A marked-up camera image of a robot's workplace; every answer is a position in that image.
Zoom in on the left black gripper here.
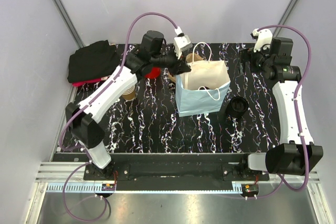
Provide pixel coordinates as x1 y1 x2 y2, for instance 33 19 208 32
151 45 192 77

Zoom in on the light blue paper bag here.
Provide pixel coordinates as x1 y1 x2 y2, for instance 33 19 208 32
175 51 230 117

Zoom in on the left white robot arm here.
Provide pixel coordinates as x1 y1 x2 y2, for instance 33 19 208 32
65 30 193 180

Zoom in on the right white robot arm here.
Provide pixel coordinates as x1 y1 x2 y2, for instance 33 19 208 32
238 36 323 180

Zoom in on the red cup holder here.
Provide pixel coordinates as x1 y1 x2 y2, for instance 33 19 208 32
145 67 161 79

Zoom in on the stack of black cup lids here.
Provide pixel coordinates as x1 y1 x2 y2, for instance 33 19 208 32
226 97 249 119

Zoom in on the stack of brown paper cups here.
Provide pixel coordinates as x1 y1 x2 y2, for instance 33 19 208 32
122 86 135 101

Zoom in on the black marble pattern mat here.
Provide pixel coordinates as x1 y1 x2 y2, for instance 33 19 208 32
52 42 296 154

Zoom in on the black folded cloth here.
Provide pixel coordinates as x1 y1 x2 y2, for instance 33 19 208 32
67 40 121 84

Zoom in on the pink cloth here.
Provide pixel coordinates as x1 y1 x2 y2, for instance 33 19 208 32
72 76 109 87

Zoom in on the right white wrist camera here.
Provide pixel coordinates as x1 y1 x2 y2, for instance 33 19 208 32
251 28 272 52

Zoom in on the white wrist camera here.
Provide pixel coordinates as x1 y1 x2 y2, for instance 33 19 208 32
251 28 272 52
173 26 193 60

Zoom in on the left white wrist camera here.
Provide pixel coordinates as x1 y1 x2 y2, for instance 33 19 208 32
173 26 193 60

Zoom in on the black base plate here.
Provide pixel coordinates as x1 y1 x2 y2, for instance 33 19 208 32
52 152 270 191

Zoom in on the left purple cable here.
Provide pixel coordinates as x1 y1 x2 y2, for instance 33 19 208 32
58 12 183 221

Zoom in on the aluminium frame rail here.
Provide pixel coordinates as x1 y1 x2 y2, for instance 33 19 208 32
26 160 335 223

